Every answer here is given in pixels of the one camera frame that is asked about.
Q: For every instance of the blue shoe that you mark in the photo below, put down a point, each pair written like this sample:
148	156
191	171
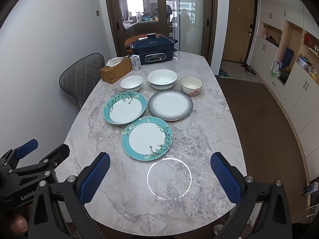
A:
223	74

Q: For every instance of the white tissue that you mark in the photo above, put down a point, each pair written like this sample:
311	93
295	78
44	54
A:
115	60

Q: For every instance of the black shoe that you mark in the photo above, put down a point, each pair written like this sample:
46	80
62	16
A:
251	71
245	65

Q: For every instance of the brown framed glass door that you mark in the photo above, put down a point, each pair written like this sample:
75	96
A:
112	12

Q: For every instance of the dark clothes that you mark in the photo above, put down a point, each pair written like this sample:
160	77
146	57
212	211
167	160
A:
271	39

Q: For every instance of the small white bowl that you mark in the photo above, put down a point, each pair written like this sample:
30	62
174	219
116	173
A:
131	83

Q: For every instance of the white shopping bag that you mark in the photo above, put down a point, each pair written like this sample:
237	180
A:
277	67

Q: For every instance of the wooden entrance door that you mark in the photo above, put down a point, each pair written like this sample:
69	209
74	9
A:
236	29

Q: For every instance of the blue bag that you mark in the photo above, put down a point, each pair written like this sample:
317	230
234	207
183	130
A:
287	56

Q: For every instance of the grey quilted chair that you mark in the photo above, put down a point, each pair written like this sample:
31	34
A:
83	76

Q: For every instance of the small white carton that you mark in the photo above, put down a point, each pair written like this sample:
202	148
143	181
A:
135	62

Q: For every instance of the person's left hand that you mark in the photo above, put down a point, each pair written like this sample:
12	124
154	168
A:
17	222

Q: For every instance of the teal floral plate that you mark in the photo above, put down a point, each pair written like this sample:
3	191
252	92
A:
147	138
124	108

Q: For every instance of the brown floor mat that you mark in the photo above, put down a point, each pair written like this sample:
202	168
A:
261	129

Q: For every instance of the large white bowl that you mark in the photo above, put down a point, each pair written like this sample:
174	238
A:
162	79

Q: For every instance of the grey black-rimmed plate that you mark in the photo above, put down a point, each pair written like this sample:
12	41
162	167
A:
170	104

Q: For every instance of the door lock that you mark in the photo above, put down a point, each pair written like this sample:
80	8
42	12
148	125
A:
250	29

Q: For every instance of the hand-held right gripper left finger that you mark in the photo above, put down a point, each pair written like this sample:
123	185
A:
94	176

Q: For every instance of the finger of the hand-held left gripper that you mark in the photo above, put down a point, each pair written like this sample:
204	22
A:
56	155
27	148

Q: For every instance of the white wall cabinet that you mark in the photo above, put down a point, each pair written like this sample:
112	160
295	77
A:
294	87

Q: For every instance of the wooden tissue box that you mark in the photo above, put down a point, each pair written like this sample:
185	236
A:
117	73

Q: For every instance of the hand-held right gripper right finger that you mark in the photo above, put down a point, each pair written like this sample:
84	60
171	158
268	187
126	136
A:
225	179

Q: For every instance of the dark blue electric cooker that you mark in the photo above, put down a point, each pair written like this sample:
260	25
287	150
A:
154	48

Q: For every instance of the pink floral bowl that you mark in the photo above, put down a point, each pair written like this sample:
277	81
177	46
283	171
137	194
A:
191	86

